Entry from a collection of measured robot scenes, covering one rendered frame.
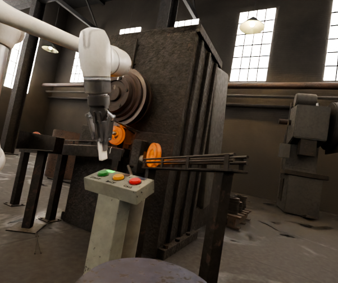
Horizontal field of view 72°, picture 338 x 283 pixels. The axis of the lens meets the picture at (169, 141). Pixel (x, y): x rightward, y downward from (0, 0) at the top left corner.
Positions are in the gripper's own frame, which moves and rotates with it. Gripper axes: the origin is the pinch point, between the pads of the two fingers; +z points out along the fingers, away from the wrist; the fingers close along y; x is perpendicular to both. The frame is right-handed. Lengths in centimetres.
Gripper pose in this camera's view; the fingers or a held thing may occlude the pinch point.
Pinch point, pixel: (102, 150)
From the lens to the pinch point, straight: 88.9
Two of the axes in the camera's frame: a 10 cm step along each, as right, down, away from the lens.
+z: 0.1, 9.7, 2.4
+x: -4.8, 2.1, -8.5
